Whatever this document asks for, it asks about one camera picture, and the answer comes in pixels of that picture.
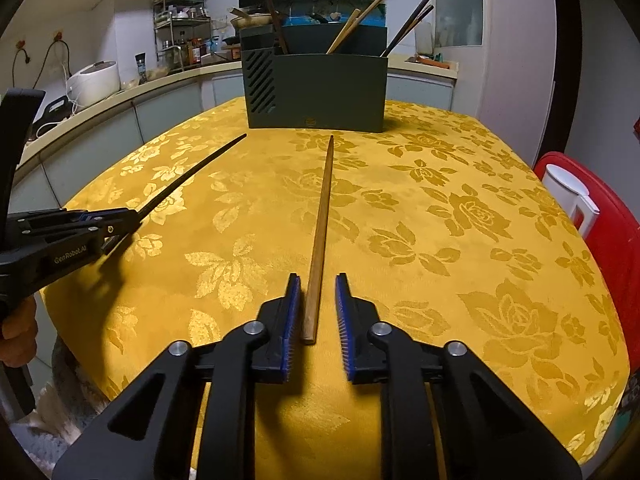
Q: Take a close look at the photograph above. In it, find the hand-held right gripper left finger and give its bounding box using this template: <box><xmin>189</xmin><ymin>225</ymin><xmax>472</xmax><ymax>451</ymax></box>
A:
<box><xmin>52</xmin><ymin>272</ymin><xmax>303</xmax><ymax>480</ymax></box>

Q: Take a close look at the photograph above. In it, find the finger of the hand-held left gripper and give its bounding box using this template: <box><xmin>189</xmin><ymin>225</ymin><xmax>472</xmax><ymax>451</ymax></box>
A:
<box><xmin>7</xmin><ymin>207</ymin><xmax>140</xmax><ymax>228</ymax></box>
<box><xmin>7</xmin><ymin>220</ymin><xmax>140</xmax><ymax>253</ymax></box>

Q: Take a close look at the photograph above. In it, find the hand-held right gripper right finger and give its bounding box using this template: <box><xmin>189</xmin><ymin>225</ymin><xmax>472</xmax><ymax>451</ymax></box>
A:
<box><xmin>334</xmin><ymin>272</ymin><xmax>583</xmax><ymax>480</ymax></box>

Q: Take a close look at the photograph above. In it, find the amber brown wooden chopstick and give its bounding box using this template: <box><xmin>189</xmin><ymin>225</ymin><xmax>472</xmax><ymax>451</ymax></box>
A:
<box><xmin>301</xmin><ymin>135</ymin><xmax>335</xmax><ymax>345</ymax></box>

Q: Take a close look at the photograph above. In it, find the black chopstick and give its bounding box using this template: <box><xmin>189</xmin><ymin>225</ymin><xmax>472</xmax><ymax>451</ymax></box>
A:
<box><xmin>132</xmin><ymin>133</ymin><xmax>248</xmax><ymax>226</ymax></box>

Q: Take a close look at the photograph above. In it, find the dark green utensil holder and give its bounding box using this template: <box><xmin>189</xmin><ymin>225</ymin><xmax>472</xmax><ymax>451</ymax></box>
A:
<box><xmin>240</xmin><ymin>22</ymin><xmax>390</xmax><ymax>131</ymax></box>

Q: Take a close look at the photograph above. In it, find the dark speckled wooden chopstick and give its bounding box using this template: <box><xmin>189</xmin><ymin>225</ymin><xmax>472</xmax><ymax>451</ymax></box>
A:
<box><xmin>254</xmin><ymin>0</ymin><xmax>290</xmax><ymax>55</ymax></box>

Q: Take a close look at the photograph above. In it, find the light wooden chopstick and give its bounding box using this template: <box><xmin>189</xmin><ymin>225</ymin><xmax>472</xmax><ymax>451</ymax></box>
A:
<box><xmin>330</xmin><ymin>8</ymin><xmax>362</xmax><ymax>53</ymax></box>
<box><xmin>326</xmin><ymin>0</ymin><xmax>393</xmax><ymax>55</ymax></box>

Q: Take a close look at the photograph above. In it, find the dark brown wooden chopstick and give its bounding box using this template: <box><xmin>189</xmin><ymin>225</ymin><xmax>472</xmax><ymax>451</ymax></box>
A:
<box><xmin>387</xmin><ymin>5</ymin><xmax>435</xmax><ymax>57</ymax></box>
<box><xmin>380</xmin><ymin>0</ymin><xmax>436</xmax><ymax>57</ymax></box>

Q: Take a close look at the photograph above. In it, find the person's left hand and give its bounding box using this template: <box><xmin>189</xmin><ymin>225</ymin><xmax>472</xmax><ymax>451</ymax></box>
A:
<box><xmin>0</xmin><ymin>294</ymin><xmax>40</xmax><ymax>367</ymax></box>

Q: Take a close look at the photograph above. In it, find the black countertop appliance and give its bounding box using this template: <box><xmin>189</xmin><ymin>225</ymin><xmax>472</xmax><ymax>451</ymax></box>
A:
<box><xmin>31</xmin><ymin>96</ymin><xmax>73</xmax><ymax>138</ymax></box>

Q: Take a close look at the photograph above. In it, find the yellow floral tablecloth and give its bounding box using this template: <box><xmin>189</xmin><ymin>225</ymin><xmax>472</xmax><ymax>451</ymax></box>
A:
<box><xmin>40</xmin><ymin>97</ymin><xmax>631</xmax><ymax>480</ymax></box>

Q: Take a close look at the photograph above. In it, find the grey fluffy clothing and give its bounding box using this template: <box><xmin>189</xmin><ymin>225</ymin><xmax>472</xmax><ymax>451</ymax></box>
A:
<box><xmin>30</xmin><ymin>335</ymin><xmax>101</xmax><ymax>441</ymax></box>

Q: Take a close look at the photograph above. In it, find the white rice cooker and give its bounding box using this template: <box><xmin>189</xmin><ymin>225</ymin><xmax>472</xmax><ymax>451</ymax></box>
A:
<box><xmin>66</xmin><ymin>60</ymin><xmax>122</xmax><ymax>108</ymax></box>

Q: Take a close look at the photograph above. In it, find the metal spice rack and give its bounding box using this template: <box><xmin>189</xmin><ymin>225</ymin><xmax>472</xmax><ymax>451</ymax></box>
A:
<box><xmin>152</xmin><ymin>0</ymin><xmax>208</xmax><ymax>68</ymax></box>

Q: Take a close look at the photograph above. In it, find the white jug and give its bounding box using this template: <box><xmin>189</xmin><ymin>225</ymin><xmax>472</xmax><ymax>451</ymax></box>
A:
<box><xmin>542</xmin><ymin>162</ymin><xmax>600</xmax><ymax>241</ymax></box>

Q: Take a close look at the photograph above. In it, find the red plastic stool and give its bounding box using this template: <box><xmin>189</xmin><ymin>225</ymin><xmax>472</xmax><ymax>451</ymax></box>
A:
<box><xmin>532</xmin><ymin>151</ymin><xmax>640</xmax><ymax>361</ymax></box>

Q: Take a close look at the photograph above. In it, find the white plastic bottle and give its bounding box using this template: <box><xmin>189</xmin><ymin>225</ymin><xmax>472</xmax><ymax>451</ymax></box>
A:
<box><xmin>415</xmin><ymin>20</ymin><xmax>435</xmax><ymax>56</ymax></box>

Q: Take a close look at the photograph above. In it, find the frosted glass window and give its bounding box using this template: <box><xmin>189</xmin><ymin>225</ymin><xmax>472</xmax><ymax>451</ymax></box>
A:
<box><xmin>434</xmin><ymin>0</ymin><xmax>485</xmax><ymax>47</ymax></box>

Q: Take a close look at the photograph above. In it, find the black power cable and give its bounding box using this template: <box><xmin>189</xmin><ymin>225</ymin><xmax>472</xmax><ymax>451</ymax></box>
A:
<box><xmin>32</xmin><ymin>40</ymin><xmax>71</xmax><ymax>88</ymax></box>
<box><xmin>12</xmin><ymin>40</ymin><xmax>32</xmax><ymax>86</ymax></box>

